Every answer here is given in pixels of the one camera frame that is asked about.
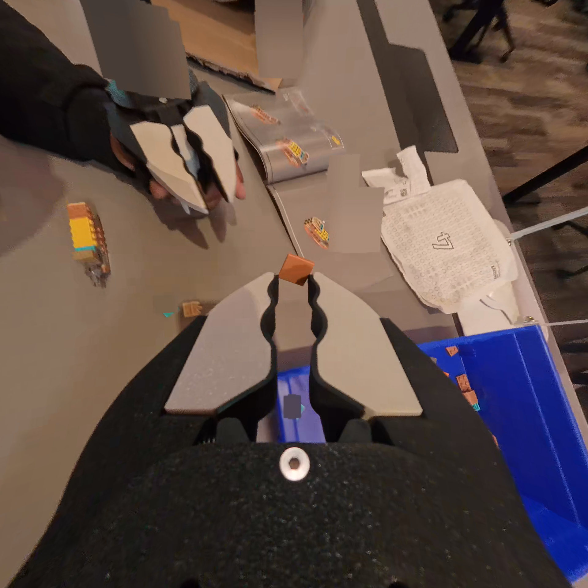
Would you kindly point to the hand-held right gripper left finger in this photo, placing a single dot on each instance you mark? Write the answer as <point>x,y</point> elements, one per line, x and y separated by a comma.
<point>220,358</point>

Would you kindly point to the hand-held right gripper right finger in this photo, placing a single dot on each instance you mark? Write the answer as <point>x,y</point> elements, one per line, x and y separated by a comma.
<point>363,358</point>

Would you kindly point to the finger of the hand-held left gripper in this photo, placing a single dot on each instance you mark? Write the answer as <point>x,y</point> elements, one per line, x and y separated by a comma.
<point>165,158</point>
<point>213,138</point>

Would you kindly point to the pile of lego pieces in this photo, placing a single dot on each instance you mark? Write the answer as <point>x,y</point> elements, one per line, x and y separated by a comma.
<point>463,381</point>

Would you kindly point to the orange-brown lego tile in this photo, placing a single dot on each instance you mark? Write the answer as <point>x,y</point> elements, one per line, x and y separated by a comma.
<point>296,270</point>

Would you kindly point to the blue plastic bin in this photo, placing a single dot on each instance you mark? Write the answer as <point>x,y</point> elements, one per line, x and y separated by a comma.
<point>528,413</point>

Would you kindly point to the person's left forearm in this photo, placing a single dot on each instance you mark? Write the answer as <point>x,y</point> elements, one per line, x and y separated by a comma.
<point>41,92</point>

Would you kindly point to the small tan lego brick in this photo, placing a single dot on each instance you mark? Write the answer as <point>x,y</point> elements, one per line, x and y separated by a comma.
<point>191,308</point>

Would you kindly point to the partly built lego model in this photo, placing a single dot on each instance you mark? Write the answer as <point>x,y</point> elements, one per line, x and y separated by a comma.
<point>87,239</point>

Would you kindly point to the lego instruction booklet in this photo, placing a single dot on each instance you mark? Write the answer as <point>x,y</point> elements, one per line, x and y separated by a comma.
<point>294,216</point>

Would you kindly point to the clear plastic bag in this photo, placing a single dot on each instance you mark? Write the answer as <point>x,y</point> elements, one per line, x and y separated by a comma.
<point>298,101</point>

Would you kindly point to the flat white paper bag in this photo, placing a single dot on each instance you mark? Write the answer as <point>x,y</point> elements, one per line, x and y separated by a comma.
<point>494,314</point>

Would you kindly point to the white perforated plastic bag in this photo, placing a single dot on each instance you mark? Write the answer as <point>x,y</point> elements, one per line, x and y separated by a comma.
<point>450,248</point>

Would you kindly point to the grey metal rod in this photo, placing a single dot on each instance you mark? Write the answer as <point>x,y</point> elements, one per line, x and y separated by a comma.
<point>558,323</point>
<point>546,225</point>

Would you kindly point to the black table leg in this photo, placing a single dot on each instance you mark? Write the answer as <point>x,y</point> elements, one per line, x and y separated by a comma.
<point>546,174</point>

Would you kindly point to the black office chair base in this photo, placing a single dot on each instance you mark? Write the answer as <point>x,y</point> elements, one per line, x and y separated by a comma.
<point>482,27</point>

